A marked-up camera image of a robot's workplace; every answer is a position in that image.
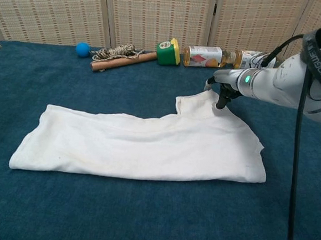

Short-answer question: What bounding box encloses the beige brown rope bundle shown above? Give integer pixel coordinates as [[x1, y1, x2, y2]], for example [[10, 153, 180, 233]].
[[89, 40, 145, 65]]

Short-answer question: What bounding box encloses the wooden stick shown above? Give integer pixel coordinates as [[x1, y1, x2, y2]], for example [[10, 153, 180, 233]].
[[90, 47, 158, 77]]

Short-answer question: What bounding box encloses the black velcro strap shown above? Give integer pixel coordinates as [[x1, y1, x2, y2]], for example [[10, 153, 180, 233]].
[[297, 27, 321, 85]]

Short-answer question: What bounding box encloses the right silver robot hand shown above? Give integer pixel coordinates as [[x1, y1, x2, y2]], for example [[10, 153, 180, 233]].
[[202, 65, 247, 113]]

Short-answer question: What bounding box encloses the white T-shirt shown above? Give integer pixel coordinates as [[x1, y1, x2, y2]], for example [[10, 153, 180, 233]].
[[8, 74, 273, 191]]

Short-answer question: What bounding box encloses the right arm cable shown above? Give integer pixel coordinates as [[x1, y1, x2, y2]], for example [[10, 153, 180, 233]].
[[234, 29, 315, 240]]

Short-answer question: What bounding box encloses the tea bottle with fruit label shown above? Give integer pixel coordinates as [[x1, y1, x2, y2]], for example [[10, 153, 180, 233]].
[[182, 43, 237, 72]]

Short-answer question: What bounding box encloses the green container with yellow lid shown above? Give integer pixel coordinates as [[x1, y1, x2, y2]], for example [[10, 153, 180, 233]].
[[155, 37, 182, 68]]

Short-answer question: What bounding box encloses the blue table cover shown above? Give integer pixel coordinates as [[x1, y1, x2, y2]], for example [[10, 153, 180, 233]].
[[0, 39, 321, 240]]

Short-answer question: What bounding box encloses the blue ball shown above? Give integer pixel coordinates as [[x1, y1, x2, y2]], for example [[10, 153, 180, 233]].
[[75, 41, 90, 58]]

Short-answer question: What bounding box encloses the tea bottle with white label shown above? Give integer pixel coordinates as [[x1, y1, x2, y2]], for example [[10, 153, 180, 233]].
[[232, 49, 279, 73]]

